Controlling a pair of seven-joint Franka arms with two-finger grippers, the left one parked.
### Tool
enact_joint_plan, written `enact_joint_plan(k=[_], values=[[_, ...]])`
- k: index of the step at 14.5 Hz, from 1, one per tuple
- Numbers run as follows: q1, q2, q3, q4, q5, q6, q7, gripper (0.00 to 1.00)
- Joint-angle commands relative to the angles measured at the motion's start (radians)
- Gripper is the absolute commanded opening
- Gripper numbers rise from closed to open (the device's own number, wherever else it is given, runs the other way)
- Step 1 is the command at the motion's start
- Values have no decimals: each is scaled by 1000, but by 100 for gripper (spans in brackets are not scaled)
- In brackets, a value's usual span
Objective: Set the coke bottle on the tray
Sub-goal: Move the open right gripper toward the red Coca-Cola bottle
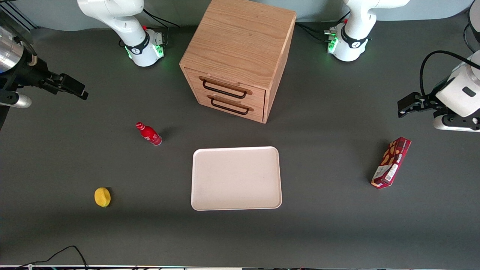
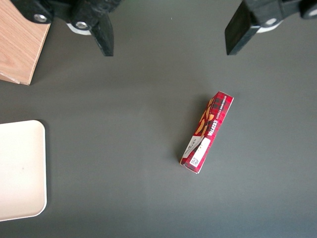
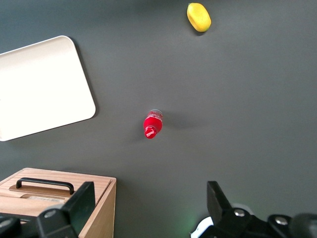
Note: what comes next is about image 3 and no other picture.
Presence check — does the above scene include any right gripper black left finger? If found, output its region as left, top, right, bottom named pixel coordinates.
left=37, top=181, right=96, bottom=238

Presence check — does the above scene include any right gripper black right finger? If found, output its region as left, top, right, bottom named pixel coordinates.
left=207, top=180, right=269, bottom=238

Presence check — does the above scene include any red coke bottle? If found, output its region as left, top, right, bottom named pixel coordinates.
left=143, top=109, right=164, bottom=140

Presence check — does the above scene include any white rectangular tray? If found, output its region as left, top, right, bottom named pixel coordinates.
left=0, top=35, right=97, bottom=142

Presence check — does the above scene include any wooden drawer cabinet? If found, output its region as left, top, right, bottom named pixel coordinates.
left=0, top=167, right=117, bottom=238

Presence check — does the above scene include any wooden drawer front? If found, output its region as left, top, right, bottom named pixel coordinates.
left=0, top=168, right=112, bottom=199
left=0, top=194, right=100, bottom=238

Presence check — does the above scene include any yellow lemon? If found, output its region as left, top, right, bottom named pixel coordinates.
left=186, top=2, right=212, bottom=33

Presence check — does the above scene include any black metal drawer handle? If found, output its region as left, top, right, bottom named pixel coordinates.
left=16, top=177, right=75, bottom=195

